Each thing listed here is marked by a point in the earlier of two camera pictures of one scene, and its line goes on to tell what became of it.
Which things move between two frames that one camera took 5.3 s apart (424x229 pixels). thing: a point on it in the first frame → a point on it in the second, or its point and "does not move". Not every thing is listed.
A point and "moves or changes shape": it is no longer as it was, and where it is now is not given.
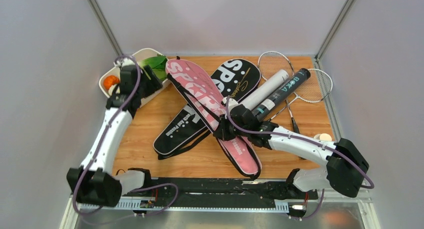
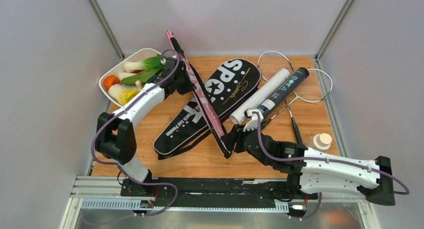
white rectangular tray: x=141 y=56 does not move
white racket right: x=318 y=88 does not move
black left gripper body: x=148 y=87 → x=184 y=85
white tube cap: x=323 y=136 does not move
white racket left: x=271 y=63 does not move
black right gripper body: x=228 y=131 → x=240 y=133
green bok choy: x=158 y=64 does not move
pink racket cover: x=196 y=89 moves or changes shape
